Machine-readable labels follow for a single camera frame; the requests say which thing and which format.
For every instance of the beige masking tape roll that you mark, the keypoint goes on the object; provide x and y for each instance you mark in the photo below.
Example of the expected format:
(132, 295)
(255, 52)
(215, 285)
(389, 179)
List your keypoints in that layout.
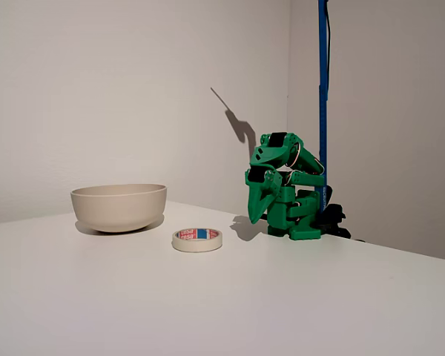
(196, 245)

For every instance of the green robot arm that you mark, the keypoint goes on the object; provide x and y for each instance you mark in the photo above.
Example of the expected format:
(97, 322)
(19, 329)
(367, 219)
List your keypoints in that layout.
(278, 215)

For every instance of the black table clamp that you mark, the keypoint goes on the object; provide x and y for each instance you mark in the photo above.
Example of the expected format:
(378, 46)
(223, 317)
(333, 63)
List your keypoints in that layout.
(335, 215)

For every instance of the blue vertical pole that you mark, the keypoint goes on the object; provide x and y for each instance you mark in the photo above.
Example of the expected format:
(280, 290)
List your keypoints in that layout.
(322, 92)

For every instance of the beige round bowl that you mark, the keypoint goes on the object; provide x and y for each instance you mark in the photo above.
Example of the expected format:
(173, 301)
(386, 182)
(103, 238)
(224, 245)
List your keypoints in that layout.
(118, 211)

